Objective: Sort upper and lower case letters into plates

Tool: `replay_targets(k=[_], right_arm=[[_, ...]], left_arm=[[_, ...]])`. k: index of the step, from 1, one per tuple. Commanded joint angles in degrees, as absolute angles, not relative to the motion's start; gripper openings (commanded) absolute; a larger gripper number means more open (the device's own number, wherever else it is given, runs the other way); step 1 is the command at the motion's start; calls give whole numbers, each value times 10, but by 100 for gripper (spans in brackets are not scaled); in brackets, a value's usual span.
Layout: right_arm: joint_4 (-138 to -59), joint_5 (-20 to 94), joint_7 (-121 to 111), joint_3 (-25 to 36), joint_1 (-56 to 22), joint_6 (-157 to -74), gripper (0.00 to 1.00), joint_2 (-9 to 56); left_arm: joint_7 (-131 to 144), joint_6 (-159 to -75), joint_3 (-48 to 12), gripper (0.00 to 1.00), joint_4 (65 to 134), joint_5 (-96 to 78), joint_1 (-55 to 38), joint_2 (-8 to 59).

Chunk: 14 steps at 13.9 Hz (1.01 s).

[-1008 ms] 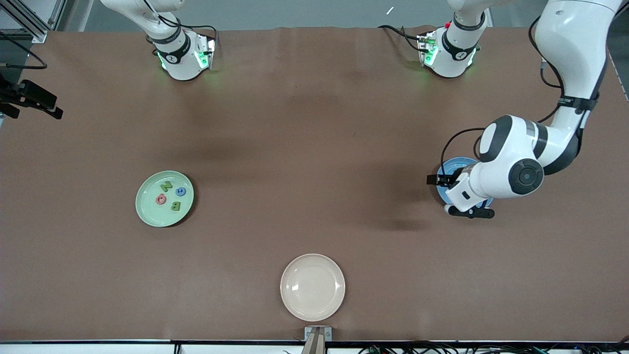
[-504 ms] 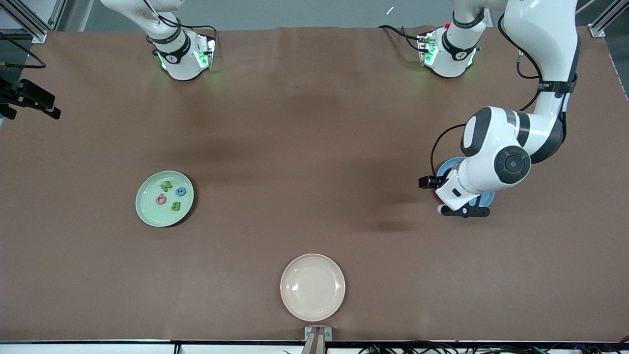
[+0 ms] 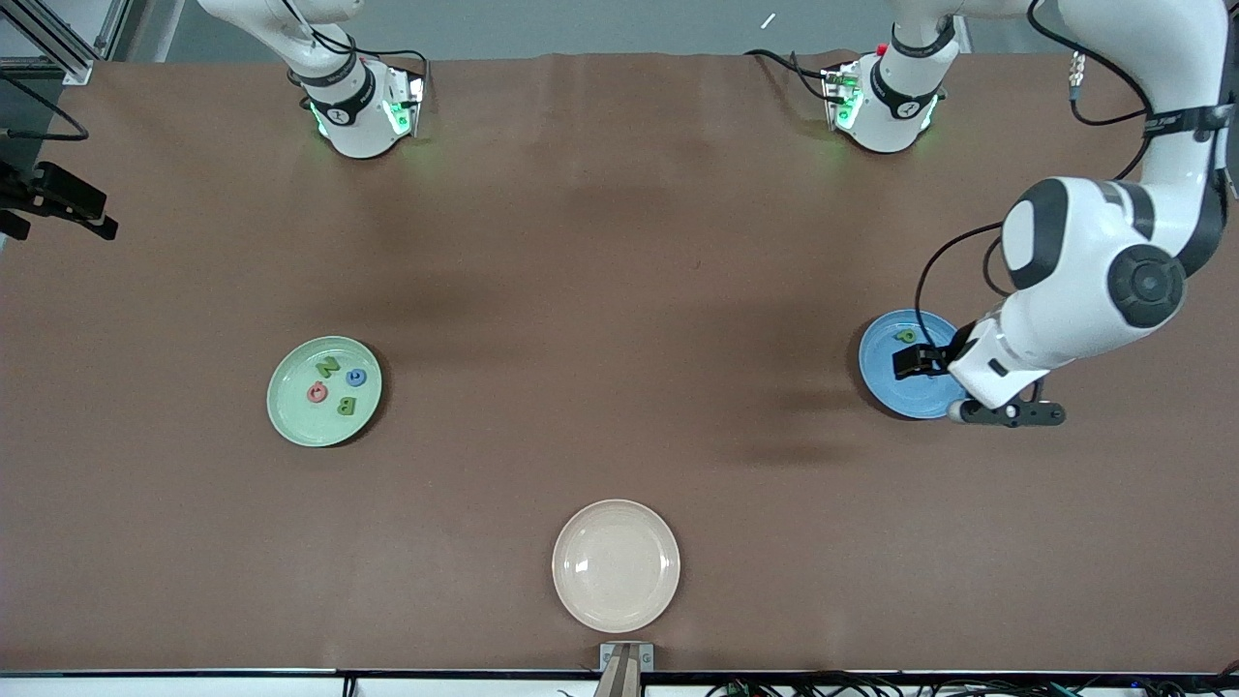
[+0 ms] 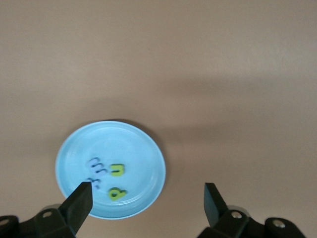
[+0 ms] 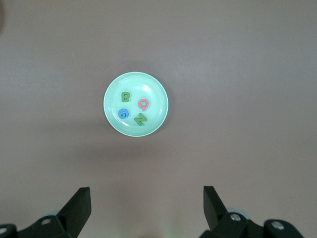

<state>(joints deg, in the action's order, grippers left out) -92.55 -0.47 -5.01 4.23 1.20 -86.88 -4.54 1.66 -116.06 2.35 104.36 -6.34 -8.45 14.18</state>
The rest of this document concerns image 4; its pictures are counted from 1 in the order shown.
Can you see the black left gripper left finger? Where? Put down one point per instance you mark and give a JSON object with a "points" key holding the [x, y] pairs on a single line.
{"points": [[74, 213]]}

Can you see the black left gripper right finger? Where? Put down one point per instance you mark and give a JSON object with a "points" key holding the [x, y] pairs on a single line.
{"points": [[223, 220]]}

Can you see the blue small letter x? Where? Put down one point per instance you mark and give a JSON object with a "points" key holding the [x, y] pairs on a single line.
{"points": [[96, 183]]}

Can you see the blue small letter m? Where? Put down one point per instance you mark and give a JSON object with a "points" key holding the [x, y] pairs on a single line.
{"points": [[99, 172]]}

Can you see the green small letter q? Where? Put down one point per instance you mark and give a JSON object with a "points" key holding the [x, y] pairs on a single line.
{"points": [[121, 192]]}

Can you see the green small letter u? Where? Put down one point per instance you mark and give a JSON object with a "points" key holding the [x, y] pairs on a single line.
{"points": [[121, 171]]}

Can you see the blue plate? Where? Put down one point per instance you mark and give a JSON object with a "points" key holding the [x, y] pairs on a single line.
{"points": [[138, 153]]}

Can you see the brown table cover mat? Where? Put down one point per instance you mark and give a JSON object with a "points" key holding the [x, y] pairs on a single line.
{"points": [[223, 49]]}

